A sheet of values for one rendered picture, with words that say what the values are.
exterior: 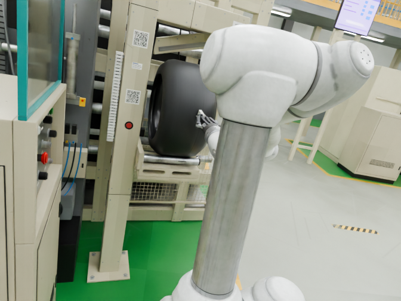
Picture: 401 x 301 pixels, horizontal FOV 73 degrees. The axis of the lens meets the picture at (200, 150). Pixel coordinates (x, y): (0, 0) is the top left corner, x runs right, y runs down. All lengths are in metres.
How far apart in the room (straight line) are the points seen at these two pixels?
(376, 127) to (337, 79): 5.03
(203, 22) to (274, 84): 1.35
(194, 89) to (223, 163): 0.92
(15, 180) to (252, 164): 0.61
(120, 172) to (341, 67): 1.34
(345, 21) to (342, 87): 4.68
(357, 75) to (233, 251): 0.41
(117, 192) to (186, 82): 0.77
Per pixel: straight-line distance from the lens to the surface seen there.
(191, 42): 1.94
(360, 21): 5.38
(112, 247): 1.97
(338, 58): 0.56
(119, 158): 1.61
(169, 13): 1.77
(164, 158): 1.56
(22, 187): 0.86
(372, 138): 5.61
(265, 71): 0.49
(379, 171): 6.00
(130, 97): 1.50
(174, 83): 1.40
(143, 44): 1.48
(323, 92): 0.57
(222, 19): 1.86
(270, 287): 0.76
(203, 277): 0.63
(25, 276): 1.05
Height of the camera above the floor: 1.52
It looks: 19 degrees down
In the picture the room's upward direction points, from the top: 13 degrees clockwise
